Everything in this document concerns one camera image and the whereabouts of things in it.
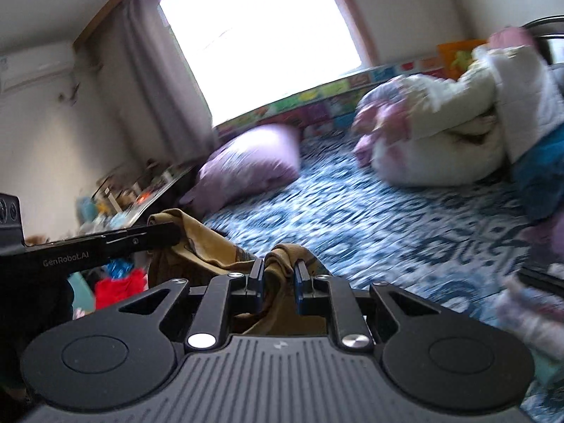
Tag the colourful alphabet bed bumper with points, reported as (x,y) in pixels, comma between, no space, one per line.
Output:
(332,105)

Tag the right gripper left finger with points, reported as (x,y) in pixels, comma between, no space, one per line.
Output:
(226,295)

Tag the grey window curtain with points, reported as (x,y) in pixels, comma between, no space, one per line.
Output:
(148,85)

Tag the purple bed sheet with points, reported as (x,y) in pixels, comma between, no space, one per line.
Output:
(546,240)

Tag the purple pillow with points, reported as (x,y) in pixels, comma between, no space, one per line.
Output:
(262,159)

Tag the cream pink rolled duvet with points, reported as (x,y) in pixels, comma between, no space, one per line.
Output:
(420,131)

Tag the cluttered white desk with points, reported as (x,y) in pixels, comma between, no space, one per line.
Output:
(119,202)

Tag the white air conditioner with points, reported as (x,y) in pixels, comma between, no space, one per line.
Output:
(22,68)

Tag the teal blue blanket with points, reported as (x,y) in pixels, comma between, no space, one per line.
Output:
(538,177)

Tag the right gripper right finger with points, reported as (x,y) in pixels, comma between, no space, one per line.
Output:
(332,298)

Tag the mustard yellow printed garment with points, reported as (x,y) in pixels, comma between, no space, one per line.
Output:
(203,254)

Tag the blue white patterned bedspread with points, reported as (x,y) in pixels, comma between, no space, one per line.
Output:
(453,246)

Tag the dark wooden headboard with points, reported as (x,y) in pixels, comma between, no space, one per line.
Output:
(548,35)

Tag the white quilted blanket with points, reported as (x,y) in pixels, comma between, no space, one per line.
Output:
(528,101)

